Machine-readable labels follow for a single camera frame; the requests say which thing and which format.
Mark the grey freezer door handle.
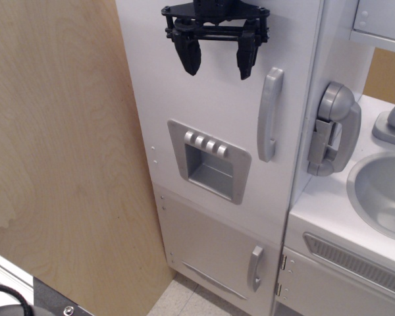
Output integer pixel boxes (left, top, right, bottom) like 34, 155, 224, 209
247, 246, 264, 292

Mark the grey ice dispenser box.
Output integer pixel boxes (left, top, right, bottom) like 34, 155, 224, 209
167, 120, 251, 205

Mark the white freezer door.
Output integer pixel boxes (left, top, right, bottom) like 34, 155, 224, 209
153, 185, 280, 315

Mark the white oven door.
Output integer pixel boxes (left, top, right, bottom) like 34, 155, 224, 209
276, 247, 395, 315

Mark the grey toy sink basin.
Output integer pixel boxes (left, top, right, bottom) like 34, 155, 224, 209
346, 152, 395, 240

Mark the white upper microwave cabinet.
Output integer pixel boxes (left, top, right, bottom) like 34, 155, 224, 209
350, 0, 395, 52

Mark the white fridge door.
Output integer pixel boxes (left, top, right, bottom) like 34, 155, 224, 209
116, 1, 324, 244

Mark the grey oven vent grille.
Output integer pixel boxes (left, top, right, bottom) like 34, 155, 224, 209
303, 232, 395, 294

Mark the grey toy phone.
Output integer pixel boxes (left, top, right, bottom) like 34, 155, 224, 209
307, 82, 361, 176

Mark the black base with screw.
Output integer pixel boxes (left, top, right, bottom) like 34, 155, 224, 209
0, 277, 92, 315

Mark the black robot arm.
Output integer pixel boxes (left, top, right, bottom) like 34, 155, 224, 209
161, 0, 270, 80

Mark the black braided cable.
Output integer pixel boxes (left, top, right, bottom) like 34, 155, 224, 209
0, 283, 36, 316

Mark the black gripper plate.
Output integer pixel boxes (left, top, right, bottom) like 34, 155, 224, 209
161, 1, 270, 80

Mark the aluminium frame rail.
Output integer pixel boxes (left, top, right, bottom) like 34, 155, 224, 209
0, 255, 34, 306

